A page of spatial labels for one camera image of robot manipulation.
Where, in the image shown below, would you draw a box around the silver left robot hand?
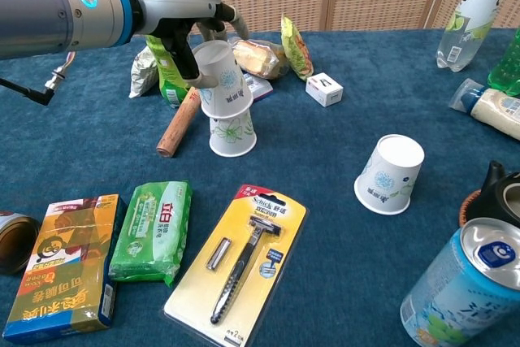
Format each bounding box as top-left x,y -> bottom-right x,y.
132,0 -> 249,90

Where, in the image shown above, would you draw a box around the white paper cup blue flower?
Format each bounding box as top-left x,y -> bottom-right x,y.
191,40 -> 254,119
353,133 -> 426,216

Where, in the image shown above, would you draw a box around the green tea bottle yellow cap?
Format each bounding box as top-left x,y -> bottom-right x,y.
144,0 -> 195,109

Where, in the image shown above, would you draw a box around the silver foil snack pouch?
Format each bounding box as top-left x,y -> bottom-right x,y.
128,45 -> 159,99

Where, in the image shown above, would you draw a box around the plastic wrapped bread slice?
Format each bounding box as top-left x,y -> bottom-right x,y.
229,37 -> 290,80

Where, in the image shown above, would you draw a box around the white blue flat packet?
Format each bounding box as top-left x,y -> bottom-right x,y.
242,72 -> 275,103

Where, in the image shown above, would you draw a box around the brown paper tube red characters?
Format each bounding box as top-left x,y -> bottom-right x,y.
156,86 -> 202,158

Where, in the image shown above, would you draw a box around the green yellow snack bag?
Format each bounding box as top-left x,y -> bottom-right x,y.
280,15 -> 314,82

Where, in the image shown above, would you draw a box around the white paper cup green flower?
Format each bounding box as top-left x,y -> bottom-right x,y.
208,110 -> 258,158

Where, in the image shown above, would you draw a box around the small white nail clipper box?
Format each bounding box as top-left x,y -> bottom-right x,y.
305,72 -> 345,108

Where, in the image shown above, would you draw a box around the blue carpet table cover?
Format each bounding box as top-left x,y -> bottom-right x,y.
0,28 -> 520,347

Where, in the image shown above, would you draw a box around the green soap pack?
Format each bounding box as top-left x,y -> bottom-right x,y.
108,180 -> 193,288

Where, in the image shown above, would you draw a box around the yellow razor blister pack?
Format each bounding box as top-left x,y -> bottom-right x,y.
162,183 -> 309,347

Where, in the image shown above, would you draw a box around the open tin can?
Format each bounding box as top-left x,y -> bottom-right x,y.
0,210 -> 41,276

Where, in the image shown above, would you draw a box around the clear bottle white lime label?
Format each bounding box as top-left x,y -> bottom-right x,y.
435,0 -> 511,73

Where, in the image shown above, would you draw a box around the yellow orange snack box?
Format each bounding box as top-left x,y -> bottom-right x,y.
2,193 -> 119,345

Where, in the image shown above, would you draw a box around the cream tube blue cap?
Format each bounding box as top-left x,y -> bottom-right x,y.
448,77 -> 520,141

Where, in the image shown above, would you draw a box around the green soda bottle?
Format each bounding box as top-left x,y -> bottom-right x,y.
487,28 -> 520,98

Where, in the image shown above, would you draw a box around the woven brown coaster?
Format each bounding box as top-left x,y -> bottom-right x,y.
458,190 -> 484,227

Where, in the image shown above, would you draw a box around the black teapot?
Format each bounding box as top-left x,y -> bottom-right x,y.
466,160 -> 520,229

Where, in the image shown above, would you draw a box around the light blue drink can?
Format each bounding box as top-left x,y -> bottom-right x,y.
400,217 -> 520,347

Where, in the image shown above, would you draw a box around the black arm cable with connector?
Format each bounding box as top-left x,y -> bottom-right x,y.
0,51 -> 78,106

